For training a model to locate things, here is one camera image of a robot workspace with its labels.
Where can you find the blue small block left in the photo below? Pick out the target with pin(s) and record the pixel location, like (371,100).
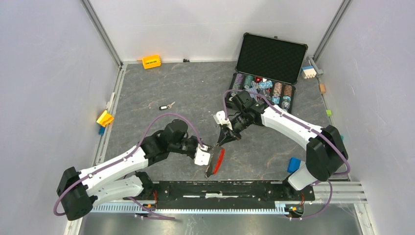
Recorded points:
(101,130)

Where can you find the white toothed cable rail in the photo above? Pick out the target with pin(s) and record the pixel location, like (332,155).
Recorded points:
(131,207)

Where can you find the small wooden cube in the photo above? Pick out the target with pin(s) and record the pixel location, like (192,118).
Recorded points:
(322,88)

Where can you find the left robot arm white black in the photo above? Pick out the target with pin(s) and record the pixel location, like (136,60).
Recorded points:
(79,191)

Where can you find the key with black tag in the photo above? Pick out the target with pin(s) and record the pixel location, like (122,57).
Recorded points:
(166,107)

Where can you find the blue green white brick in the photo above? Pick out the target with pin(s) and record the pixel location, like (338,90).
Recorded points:
(294,164)

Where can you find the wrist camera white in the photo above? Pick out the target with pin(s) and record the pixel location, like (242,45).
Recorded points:
(202,156)
(221,119)

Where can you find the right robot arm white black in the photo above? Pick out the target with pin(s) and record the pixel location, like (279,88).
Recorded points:
(326,154)

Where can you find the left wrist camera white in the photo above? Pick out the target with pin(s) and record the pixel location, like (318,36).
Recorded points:
(202,156)

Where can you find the yellow orange block left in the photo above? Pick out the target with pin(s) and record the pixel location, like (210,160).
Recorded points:
(105,118)

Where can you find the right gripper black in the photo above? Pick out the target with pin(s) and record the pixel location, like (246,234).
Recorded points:
(233,135)

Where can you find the white blue toy block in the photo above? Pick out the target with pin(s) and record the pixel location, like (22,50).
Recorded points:
(308,72)

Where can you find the red handled keyring tool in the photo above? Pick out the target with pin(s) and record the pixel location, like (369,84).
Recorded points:
(215,161)

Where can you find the black poker chip case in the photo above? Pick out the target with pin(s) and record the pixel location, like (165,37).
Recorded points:
(267,66)

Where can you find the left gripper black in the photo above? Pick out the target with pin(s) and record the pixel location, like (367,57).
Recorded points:
(196,142)

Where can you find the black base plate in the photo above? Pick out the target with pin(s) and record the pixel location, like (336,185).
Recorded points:
(256,194)

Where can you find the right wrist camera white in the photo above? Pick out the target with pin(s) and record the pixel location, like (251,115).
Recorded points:
(221,119)

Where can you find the orange yellow toy block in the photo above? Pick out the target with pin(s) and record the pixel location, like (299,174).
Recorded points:
(150,62)

